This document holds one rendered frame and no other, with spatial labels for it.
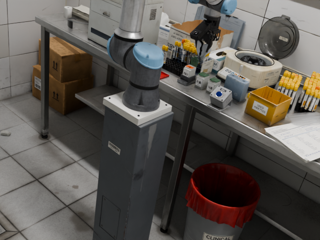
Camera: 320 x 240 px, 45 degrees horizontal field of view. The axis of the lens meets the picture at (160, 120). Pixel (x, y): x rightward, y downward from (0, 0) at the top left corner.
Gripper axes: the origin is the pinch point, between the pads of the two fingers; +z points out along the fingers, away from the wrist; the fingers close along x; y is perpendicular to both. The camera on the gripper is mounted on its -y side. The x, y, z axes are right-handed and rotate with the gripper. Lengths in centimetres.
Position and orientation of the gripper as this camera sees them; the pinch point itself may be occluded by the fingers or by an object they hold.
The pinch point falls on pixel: (199, 57)
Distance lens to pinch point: 188.3
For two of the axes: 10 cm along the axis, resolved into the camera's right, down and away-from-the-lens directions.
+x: -7.3, -4.4, 5.3
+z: -1.5, 8.5, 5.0
